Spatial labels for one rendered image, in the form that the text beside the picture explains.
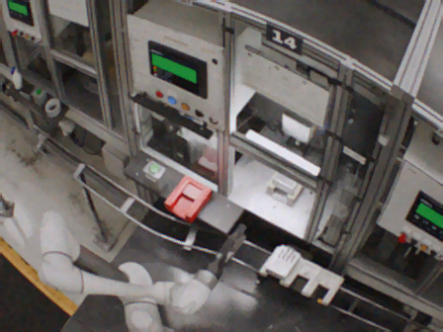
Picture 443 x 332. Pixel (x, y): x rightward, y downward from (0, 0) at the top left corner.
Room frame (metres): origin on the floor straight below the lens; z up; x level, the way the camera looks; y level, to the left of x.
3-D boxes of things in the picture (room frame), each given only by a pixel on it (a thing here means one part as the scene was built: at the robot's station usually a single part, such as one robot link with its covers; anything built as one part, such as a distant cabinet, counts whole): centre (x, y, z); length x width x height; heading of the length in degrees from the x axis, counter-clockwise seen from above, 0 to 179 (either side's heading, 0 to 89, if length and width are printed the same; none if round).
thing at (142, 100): (1.42, 0.18, 1.37); 0.36 x 0.04 x 0.04; 57
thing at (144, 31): (1.54, 0.11, 1.60); 0.42 x 0.29 x 0.46; 57
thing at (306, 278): (0.95, -0.35, 0.84); 0.36 x 0.14 x 0.10; 57
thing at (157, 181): (1.39, 0.27, 0.97); 0.08 x 0.08 x 0.12; 57
